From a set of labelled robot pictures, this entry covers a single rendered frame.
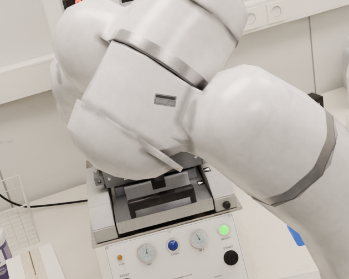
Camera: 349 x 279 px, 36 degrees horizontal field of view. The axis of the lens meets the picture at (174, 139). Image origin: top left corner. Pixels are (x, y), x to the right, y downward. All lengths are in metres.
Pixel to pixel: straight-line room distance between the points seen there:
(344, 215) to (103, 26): 0.30
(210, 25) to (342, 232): 0.23
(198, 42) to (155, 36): 0.04
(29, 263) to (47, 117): 0.58
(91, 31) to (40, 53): 1.21
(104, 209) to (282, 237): 0.48
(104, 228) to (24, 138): 0.71
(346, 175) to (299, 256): 0.88
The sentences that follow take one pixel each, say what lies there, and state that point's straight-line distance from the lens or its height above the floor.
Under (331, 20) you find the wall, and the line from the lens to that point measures 2.16.
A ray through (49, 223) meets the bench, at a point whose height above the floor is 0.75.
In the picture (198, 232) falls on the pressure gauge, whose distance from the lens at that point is 1.23.
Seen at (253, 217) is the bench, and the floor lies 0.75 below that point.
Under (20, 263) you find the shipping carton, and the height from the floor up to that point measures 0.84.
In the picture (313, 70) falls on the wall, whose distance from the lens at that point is 2.16.
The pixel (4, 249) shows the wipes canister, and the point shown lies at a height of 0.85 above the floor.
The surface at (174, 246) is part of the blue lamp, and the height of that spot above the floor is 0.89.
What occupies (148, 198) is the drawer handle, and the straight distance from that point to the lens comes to 1.19.
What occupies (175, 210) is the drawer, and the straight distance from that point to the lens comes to 1.22.
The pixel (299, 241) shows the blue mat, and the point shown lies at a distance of 1.43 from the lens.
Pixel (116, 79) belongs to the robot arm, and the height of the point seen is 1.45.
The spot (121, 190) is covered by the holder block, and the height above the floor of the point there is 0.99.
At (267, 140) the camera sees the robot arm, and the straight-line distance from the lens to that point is 0.46.
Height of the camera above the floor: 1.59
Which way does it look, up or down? 24 degrees down
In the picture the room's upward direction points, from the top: 12 degrees counter-clockwise
